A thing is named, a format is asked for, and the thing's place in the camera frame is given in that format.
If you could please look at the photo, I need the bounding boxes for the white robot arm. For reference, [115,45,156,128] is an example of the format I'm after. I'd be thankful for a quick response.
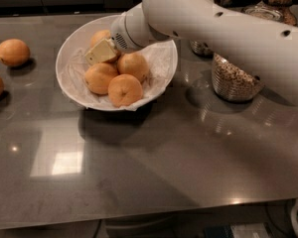
[86,0,298,105]

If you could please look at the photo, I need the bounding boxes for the white bowl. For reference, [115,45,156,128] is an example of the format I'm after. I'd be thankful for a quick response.
[55,14,179,112]

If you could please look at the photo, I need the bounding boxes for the glass jar back right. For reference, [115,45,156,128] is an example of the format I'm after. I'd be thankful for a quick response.
[241,0,297,26]

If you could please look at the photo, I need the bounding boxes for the large glass jar cereal rings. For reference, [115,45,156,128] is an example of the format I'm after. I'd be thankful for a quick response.
[211,52,265,103]

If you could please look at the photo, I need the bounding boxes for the orange at bowl front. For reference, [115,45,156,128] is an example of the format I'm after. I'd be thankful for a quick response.
[108,74,143,107]

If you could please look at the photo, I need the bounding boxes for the white paper bowl liner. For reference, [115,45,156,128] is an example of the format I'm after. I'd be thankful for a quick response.
[60,40,174,112]

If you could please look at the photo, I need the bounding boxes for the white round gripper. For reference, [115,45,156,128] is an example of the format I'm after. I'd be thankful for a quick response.
[84,13,141,65]

